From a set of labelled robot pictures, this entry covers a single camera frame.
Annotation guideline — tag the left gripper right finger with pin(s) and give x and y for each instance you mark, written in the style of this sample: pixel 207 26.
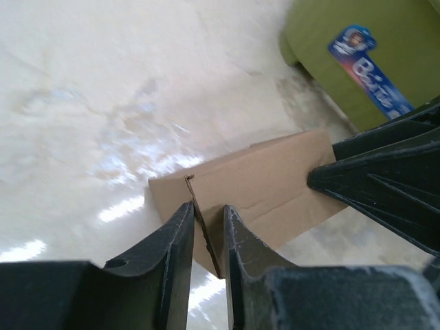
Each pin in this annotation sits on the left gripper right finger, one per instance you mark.
pixel 266 291

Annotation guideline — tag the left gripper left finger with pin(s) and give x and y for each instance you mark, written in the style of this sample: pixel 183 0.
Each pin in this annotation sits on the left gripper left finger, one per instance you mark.
pixel 145 287

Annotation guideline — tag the olive green plastic basket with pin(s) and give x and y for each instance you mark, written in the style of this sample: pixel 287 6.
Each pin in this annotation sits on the olive green plastic basket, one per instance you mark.
pixel 377 60

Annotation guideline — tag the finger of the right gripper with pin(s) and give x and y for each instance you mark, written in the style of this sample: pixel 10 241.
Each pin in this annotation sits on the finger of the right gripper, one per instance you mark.
pixel 421 120
pixel 395 185

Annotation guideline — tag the brown cardboard box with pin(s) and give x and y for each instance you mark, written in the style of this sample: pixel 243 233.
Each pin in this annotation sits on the brown cardboard box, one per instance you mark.
pixel 267 185

